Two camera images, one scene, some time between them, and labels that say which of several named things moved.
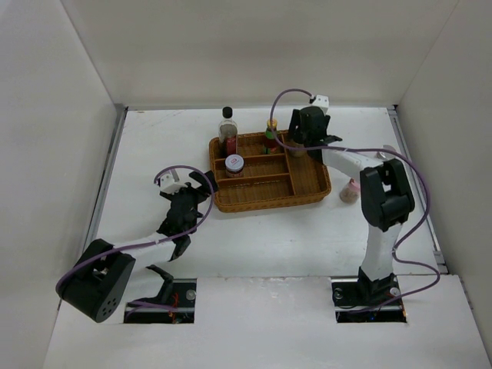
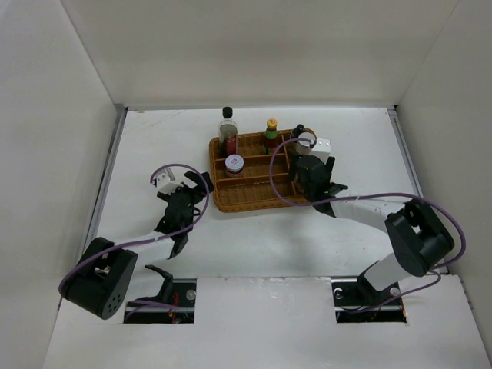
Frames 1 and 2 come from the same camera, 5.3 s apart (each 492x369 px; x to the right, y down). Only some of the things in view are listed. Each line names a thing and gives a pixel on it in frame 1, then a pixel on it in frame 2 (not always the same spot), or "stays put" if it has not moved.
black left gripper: [199, 194] stays put
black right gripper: [296, 121] to [294, 166]
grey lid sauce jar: [234, 165] stays put
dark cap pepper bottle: [297, 154] stays put
